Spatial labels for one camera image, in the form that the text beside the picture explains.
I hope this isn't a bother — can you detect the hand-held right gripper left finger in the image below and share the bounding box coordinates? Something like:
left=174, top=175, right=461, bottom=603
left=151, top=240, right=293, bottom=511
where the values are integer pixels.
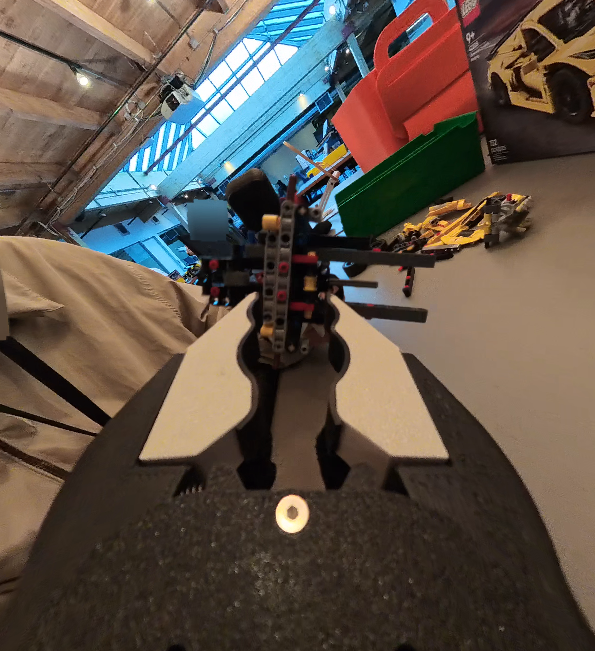
left=139, top=293, right=262, bottom=489

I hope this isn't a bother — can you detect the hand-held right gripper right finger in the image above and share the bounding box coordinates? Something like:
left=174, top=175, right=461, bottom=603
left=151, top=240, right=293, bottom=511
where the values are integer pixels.
left=327, top=295, right=451, bottom=485

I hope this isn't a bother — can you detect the toy brick chassis assembly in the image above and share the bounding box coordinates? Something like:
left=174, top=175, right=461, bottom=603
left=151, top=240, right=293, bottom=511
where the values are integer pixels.
left=196, top=175, right=436, bottom=369

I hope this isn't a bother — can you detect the wooden stand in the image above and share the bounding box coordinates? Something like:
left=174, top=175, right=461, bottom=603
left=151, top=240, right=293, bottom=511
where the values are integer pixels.
left=283, top=141, right=340, bottom=220

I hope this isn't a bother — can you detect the orange plastic carry case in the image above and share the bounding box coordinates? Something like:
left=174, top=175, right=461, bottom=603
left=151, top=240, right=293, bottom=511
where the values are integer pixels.
left=332, top=0, right=482, bottom=175

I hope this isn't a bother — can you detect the green plastic bin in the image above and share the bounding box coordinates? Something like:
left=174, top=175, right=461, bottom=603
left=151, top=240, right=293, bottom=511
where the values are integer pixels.
left=335, top=112, right=486, bottom=238

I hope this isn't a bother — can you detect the pile of yellow toy bricks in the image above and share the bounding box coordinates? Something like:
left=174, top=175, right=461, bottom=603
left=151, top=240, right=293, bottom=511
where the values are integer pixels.
left=345, top=192, right=533, bottom=279

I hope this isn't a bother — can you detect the toy car box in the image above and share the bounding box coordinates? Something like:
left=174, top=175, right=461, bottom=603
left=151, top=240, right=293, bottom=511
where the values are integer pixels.
left=455, top=0, right=595, bottom=165

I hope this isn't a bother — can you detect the white ceiling camera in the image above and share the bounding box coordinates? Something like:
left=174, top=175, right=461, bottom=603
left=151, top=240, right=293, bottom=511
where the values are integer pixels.
left=159, top=75, right=197, bottom=121

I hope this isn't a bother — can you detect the black lanyard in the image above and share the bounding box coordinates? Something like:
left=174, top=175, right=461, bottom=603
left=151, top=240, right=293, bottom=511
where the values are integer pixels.
left=0, top=338, right=111, bottom=437

